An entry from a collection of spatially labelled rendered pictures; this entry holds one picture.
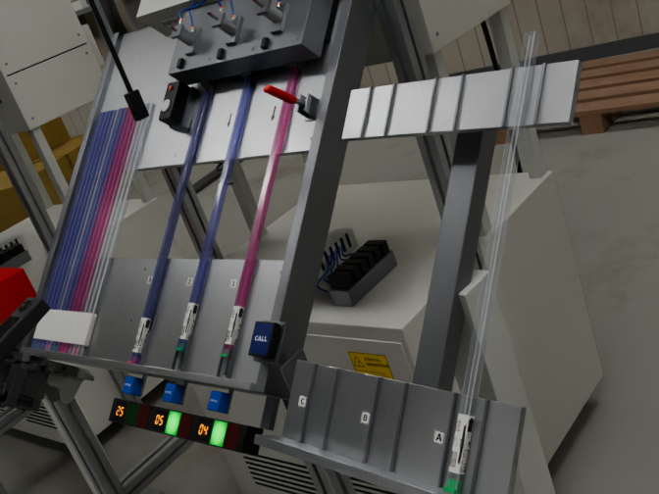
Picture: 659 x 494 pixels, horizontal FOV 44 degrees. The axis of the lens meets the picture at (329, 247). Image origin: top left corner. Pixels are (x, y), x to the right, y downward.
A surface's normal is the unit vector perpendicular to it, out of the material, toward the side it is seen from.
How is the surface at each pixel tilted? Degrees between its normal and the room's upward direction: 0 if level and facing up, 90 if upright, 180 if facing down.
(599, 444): 0
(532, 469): 90
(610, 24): 90
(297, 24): 43
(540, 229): 90
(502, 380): 90
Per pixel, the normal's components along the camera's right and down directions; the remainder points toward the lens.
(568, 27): -0.50, 0.48
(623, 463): -0.32, -0.87
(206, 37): -0.63, -0.31
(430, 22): 0.75, 0.00
